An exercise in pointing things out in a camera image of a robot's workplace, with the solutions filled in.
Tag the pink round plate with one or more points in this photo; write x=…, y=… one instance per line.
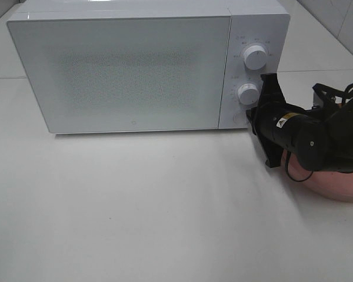
x=333, y=185

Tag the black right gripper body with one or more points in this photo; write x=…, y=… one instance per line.
x=295, y=131

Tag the white timer knob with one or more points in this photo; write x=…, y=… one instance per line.
x=248, y=94

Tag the round white door button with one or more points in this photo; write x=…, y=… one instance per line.
x=240, y=118

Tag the white microwave door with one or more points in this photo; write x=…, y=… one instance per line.
x=125, y=75

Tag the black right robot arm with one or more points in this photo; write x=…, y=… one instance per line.
x=335, y=109

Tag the upper white power knob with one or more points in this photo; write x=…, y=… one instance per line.
x=255, y=57

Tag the white microwave oven body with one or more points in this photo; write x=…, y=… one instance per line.
x=251, y=22

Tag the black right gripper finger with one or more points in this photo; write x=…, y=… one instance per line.
x=262, y=129
x=271, y=91

